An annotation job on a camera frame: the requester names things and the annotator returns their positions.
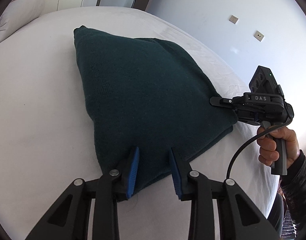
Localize folded beige duvet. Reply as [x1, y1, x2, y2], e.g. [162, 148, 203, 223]
[0, 0, 45, 43]

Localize dark green knit sweater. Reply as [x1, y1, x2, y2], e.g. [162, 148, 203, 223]
[74, 26, 238, 192]

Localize black white patterned trousers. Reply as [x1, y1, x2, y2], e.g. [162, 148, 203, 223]
[281, 204, 296, 240]

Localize wall socket plate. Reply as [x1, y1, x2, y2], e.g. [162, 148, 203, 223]
[229, 15, 239, 24]
[253, 31, 264, 42]

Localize white bed sheet mattress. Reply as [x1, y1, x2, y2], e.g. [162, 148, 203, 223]
[0, 7, 279, 239]

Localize wall socket plate upper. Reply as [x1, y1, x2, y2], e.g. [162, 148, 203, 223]
[229, 15, 239, 24]

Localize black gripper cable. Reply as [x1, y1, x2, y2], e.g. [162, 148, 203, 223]
[226, 115, 294, 181]

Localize person right hand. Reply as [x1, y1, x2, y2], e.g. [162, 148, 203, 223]
[257, 127, 301, 168]

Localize wall socket plate lower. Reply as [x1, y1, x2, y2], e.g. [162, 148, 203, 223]
[253, 31, 264, 42]

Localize right forearm dark sleeve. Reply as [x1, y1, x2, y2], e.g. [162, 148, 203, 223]
[280, 151, 306, 234]

